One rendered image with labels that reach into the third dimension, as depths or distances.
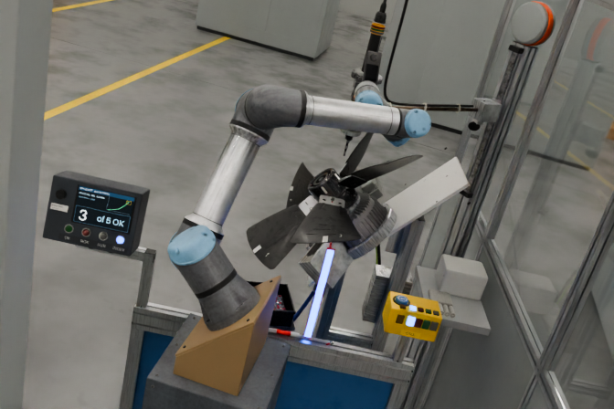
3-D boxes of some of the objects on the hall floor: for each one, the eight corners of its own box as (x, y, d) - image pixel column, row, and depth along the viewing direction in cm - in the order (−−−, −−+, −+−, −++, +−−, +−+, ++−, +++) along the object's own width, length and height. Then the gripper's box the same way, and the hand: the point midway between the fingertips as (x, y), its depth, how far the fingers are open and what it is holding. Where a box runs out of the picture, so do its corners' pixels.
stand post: (297, 429, 299) (347, 252, 264) (296, 445, 291) (348, 264, 256) (287, 427, 299) (336, 249, 264) (286, 442, 291) (336, 261, 256)
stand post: (348, 440, 300) (422, 211, 256) (348, 456, 292) (425, 221, 248) (338, 437, 300) (411, 208, 256) (338, 453, 292) (413, 218, 247)
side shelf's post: (396, 457, 297) (453, 299, 265) (396, 464, 293) (455, 305, 261) (386, 456, 297) (443, 298, 265) (387, 462, 293) (445, 303, 261)
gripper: (344, 104, 205) (344, 86, 225) (381, 112, 206) (377, 94, 225) (351, 77, 202) (350, 61, 221) (388, 86, 202) (384, 68, 222)
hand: (365, 70), depth 221 cm, fingers closed on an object, 4 cm apart
